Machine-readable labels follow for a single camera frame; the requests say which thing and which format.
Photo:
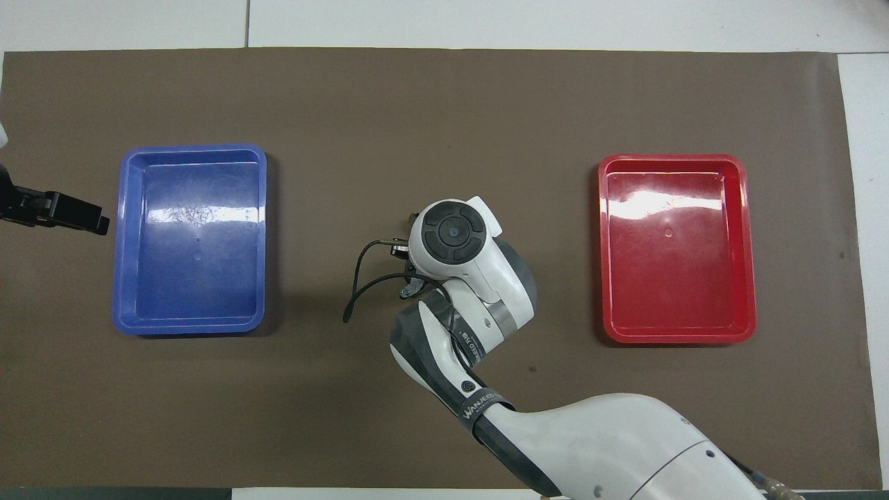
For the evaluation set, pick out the brown table mat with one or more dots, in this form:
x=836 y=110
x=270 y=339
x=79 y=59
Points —
x=444 y=104

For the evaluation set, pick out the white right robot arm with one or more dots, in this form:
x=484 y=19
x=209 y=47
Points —
x=590 y=444

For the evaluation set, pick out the blue plastic tray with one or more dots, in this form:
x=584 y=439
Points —
x=191 y=278

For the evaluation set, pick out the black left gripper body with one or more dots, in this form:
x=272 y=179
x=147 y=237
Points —
x=28 y=205

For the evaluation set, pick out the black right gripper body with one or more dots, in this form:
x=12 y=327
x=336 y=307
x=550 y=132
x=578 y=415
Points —
x=401 y=253

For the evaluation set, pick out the curved brake shoe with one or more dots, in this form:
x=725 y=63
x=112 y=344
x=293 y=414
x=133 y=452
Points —
x=411 y=220

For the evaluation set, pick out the red plastic tray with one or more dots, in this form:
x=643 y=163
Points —
x=677 y=278

